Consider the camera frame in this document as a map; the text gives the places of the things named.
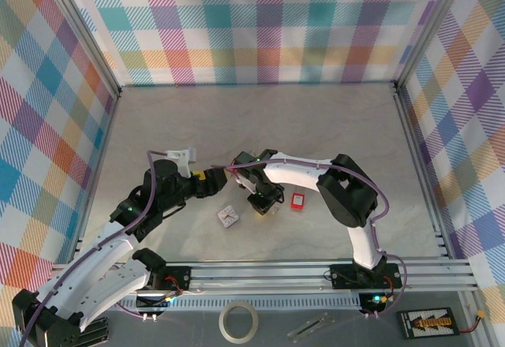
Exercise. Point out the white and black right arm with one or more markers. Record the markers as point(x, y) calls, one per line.
point(347, 193)

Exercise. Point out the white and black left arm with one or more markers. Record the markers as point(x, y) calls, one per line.
point(98, 280)

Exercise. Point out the small white square clock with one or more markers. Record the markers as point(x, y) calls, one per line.
point(228, 216)

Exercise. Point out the small black controller board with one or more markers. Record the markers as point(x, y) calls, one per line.
point(375, 301)
point(154, 303)

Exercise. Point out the roll of clear tape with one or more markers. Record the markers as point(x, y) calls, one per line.
point(222, 321)

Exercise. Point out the black bars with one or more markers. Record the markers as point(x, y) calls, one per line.
point(96, 329)

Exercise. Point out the black charger board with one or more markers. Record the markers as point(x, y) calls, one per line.
point(428, 323)

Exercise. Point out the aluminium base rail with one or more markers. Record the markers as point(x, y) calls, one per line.
point(256, 276)

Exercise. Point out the aluminium left side rail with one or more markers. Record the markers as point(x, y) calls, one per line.
point(105, 134)

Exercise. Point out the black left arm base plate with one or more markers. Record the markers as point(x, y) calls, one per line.
point(179, 278)

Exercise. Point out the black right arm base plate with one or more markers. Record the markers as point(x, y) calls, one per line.
point(343, 278)

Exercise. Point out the aluminium right side rail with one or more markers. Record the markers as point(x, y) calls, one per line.
point(414, 146)

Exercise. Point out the aluminium left corner post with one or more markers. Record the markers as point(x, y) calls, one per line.
point(81, 27)

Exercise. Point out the aluminium corner post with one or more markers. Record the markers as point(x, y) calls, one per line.
point(430, 27)
point(81, 27)

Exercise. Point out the aluminium right corner post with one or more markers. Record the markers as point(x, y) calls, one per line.
point(430, 27)

